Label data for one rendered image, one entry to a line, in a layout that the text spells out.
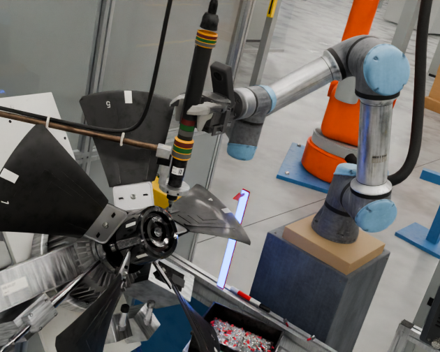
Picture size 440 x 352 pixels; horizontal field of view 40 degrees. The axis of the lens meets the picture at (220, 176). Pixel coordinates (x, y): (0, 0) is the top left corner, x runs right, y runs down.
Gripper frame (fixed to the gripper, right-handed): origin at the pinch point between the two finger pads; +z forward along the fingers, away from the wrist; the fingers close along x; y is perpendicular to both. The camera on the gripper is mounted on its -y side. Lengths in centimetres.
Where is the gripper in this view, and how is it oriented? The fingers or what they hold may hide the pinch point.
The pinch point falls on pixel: (183, 105)
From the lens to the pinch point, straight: 131.0
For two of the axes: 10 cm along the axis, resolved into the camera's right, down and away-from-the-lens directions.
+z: -5.7, 1.9, -8.0
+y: -2.3, 8.9, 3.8
